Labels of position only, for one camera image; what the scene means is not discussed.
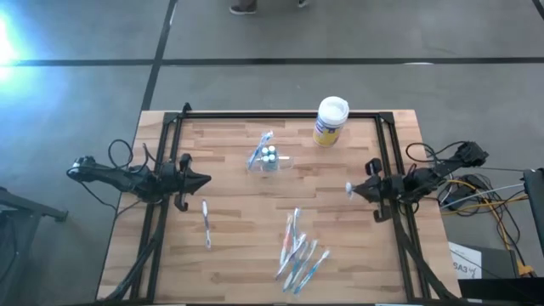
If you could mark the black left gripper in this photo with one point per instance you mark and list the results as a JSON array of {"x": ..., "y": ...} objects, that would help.
[{"x": 178, "y": 180}]

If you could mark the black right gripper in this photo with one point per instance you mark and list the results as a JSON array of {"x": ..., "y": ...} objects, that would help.
[{"x": 384, "y": 189}]

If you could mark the clear plastic pouch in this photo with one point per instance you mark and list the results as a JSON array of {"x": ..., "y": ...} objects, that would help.
[{"x": 282, "y": 163}]

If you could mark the orange white toothbrush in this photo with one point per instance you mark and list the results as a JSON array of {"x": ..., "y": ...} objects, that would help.
[{"x": 286, "y": 238}]

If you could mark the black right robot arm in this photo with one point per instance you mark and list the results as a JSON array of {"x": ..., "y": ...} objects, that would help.
[{"x": 438, "y": 172}]

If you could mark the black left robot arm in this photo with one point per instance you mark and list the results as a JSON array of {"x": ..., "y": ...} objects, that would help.
[{"x": 123, "y": 180}]

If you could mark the yellow white wipes canister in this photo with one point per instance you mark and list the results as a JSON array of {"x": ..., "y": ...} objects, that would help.
[{"x": 329, "y": 127}]

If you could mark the white paper label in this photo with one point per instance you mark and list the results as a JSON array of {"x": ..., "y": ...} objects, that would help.
[{"x": 463, "y": 259}]

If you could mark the black equipment box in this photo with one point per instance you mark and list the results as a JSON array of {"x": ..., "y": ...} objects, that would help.
[{"x": 497, "y": 293}]

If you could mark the black side table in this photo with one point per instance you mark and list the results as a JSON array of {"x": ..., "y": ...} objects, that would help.
[{"x": 30, "y": 207}]

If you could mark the black flat screen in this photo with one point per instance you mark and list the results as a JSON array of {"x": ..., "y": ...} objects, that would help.
[{"x": 536, "y": 204}]

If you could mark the person's shoe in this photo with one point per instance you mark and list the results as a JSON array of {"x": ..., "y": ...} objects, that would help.
[
  {"x": 302, "y": 3},
  {"x": 243, "y": 7}
]

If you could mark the black aluminium table frame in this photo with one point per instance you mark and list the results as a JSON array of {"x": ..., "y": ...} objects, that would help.
[{"x": 365, "y": 115}]

